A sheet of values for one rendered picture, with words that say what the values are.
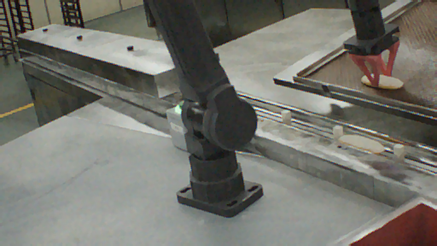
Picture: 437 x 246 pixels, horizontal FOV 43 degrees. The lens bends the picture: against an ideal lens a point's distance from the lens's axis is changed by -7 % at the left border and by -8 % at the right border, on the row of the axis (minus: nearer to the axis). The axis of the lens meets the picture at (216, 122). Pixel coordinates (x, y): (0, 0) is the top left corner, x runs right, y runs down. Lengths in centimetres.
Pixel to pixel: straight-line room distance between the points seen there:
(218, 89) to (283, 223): 21
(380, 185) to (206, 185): 26
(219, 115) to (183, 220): 17
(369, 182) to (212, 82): 27
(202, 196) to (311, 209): 17
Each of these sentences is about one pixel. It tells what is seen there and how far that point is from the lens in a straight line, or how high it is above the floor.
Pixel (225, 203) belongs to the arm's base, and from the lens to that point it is 90.
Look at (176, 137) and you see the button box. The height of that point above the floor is 84.
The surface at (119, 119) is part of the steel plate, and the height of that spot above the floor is 82.
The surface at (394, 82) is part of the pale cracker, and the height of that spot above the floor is 91.
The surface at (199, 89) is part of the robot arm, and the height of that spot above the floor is 101.
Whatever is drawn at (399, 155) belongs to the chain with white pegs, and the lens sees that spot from 93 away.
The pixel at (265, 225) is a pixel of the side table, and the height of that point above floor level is 82.
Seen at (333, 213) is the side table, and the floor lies 82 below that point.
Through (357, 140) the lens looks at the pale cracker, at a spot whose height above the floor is 86.
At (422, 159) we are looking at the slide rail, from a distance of 93.
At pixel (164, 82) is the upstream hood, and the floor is 89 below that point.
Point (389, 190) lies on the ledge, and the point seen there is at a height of 85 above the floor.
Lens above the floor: 126
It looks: 21 degrees down
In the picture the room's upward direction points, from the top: 10 degrees counter-clockwise
